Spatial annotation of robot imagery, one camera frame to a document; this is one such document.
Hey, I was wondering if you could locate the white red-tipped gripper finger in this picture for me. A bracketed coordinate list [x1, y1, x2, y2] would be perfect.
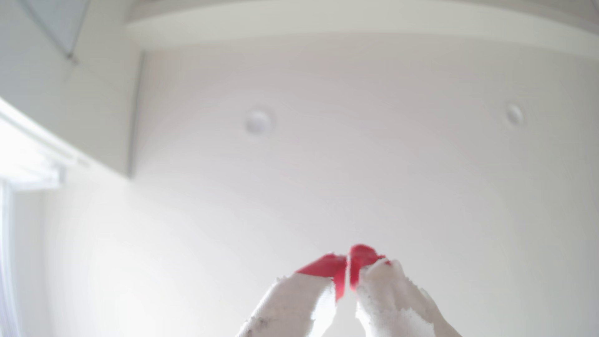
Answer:
[236, 254, 348, 337]
[349, 244, 462, 337]

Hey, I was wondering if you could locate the round white ceiling light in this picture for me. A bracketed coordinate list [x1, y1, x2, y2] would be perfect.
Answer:
[244, 109, 274, 136]
[504, 103, 525, 126]

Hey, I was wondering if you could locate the bright window frame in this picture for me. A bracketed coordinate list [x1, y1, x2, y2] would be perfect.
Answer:
[0, 97, 90, 337]

